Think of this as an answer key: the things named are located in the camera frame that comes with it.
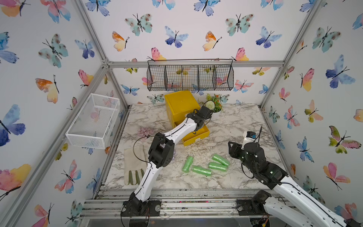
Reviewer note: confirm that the white mesh wall basket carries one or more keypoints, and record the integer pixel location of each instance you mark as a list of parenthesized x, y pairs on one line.
[(93, 124)]

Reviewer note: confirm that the green plant in white pot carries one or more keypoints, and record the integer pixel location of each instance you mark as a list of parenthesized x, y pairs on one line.
[(214, 101)]

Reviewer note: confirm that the white green work glove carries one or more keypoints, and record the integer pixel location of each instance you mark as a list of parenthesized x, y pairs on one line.
[(135, 165)]

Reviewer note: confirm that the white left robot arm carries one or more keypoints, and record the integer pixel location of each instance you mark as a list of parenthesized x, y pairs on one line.
[(161, 151)]

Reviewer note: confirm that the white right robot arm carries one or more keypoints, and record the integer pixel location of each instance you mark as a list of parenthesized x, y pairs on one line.
[(308, 212)]

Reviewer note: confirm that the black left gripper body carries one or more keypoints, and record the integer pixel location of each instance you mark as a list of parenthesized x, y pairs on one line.
[(194, 115)]

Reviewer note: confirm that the pink flower in white pot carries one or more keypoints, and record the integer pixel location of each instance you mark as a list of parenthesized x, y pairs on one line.
[(145, 132)]

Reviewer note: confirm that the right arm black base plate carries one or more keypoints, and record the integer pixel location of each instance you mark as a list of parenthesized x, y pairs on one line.
[(254, 205)]

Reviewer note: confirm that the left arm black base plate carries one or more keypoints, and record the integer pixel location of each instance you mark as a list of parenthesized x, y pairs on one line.
[(137, 208)]

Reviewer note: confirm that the black wire wall basket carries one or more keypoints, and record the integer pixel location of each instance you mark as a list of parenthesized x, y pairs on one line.
[(199, 75)]

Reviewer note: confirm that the yellow plastic drawer unit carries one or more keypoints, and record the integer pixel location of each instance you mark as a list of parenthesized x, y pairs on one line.
[(178, 105)]

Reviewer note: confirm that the green trash bag roll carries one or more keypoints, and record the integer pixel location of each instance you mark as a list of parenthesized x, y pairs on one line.
[(217, 166), (201, 170), (221, 160), (188, 164)]

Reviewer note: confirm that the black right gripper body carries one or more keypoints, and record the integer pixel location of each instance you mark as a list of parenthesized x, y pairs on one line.
[(239, 153)]

